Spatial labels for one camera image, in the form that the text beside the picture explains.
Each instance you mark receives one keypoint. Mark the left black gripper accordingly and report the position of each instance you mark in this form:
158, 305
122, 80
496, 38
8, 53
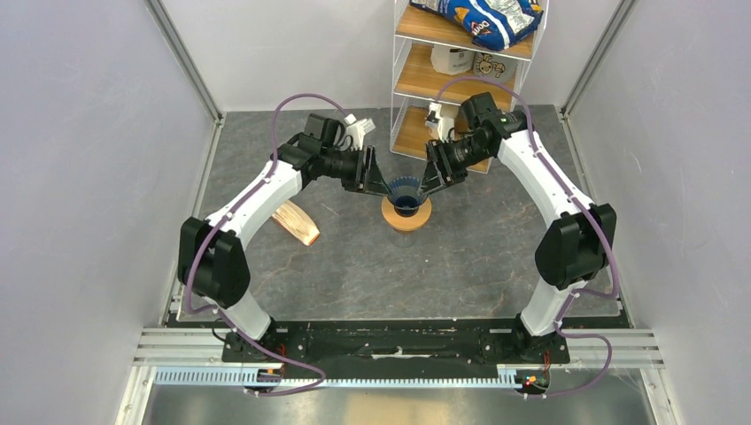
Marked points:
375, 181

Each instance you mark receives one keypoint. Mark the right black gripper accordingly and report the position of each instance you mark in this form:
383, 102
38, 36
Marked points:
432, 180

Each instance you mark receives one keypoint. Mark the blue cone coffee filter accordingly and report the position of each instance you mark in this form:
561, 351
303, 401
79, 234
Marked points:
405, 195

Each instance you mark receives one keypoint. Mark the white wire shelf rack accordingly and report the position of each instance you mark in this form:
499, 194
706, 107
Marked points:
415, 82

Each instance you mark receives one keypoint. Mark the glass carafe with brown band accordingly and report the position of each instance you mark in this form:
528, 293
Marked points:
402, 239

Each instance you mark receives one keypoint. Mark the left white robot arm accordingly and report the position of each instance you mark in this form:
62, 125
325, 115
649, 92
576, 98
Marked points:
212, 261

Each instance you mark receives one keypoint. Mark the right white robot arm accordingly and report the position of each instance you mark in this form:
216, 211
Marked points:
578, 240

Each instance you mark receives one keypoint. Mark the white printed container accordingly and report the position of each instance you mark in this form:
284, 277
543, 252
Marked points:
451, 61

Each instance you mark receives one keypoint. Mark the grey cartoon printed container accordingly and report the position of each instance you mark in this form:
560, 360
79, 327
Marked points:
494, 67

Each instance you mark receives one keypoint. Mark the blue chips bag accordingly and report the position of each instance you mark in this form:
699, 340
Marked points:
494, 25

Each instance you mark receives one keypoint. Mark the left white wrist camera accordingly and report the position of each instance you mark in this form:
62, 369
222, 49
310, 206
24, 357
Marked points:
356, 131

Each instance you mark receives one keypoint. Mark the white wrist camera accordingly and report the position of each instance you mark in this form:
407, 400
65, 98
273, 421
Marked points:
440, 120
356, 131

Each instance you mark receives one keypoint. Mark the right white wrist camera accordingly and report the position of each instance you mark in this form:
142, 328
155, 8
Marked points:
440, 120

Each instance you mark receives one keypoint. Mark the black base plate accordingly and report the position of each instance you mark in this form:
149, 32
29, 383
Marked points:
407, 349

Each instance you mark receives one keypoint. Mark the aluminium rail frame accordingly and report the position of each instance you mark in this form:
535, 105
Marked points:
192, 357

